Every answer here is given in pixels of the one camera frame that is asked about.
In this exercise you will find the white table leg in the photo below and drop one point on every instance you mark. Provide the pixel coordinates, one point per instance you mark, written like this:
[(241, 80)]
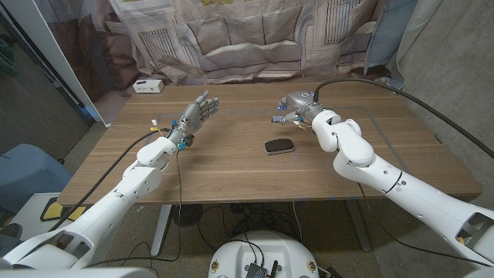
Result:
[(161, 231)]

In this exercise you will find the white floor platform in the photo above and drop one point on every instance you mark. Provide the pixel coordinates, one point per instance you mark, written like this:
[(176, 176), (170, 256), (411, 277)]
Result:
[(31, 216)]

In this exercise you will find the blue-grey chair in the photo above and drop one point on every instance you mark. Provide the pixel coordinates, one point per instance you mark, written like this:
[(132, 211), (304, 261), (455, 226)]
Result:
[(27, 173)]

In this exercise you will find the white power box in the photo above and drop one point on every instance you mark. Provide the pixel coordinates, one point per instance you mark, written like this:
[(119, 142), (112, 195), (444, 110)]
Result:
[(148, 86)]

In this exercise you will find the person leg in jeans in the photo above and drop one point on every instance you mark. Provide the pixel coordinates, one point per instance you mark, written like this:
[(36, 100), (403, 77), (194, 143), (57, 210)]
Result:
[(9, 231)]

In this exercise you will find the round black floor fan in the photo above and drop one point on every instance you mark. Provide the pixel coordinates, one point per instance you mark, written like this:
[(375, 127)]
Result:
[(187, 214)]

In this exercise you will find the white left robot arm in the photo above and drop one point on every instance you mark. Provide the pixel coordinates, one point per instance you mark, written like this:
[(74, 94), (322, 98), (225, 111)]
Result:
[(127, 193)]

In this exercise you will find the black eraser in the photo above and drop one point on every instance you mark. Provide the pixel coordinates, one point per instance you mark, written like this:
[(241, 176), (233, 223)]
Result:
[(278, 146)]

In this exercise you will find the white upright panel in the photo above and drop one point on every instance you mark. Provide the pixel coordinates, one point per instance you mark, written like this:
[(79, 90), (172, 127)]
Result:
[(52, 50)]

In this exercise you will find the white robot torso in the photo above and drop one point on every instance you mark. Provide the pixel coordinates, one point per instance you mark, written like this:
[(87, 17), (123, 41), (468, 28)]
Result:
[(270, 251)]

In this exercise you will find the printed sofa backdrop cloth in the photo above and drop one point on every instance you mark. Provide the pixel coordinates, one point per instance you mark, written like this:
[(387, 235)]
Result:
[(251, 38)]

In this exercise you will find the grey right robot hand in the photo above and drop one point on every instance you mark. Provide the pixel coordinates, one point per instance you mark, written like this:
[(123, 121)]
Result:
[(303, 101)]

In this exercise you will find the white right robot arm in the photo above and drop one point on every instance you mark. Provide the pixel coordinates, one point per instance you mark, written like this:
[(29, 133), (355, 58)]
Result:
[(386, 173)]

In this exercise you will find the grey table leg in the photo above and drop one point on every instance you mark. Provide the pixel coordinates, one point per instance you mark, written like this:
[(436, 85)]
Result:
[(359, 228)]

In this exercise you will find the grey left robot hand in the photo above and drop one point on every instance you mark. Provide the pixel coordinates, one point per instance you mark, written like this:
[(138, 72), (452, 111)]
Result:
[(193, 116)]

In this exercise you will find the black module with antenna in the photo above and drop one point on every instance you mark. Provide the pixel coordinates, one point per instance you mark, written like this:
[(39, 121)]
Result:
[(254, 271)]

